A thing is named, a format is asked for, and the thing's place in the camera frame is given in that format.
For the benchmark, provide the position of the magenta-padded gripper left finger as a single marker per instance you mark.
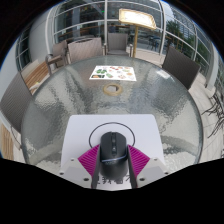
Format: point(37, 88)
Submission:
point(75, 170)

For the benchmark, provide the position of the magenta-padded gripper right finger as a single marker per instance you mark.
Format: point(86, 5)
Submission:
point(153, 169)

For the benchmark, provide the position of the black computer mouse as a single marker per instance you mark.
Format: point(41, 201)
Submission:
point(114, 155)

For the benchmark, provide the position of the white mouse pad black drawing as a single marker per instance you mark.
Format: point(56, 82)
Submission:
point(78, 133)

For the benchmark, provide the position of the wooden slatted bench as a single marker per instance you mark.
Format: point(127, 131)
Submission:
point(36, 75)
point(6, 143)

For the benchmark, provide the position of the black metal folding chairs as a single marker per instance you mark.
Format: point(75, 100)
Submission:
point(216, 110)

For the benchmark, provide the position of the dark brown wicker chair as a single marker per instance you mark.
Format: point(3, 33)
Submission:
point(13, 103)
point(180, 68)

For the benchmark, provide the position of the laminated food picture menu card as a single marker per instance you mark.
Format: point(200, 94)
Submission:
point(113, 73)

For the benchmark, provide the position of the beige wicker armchair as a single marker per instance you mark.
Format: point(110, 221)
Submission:
point(58, 55)
point(85, 50)

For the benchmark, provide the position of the grey wicker armchair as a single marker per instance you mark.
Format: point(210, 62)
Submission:
point(117, 41)

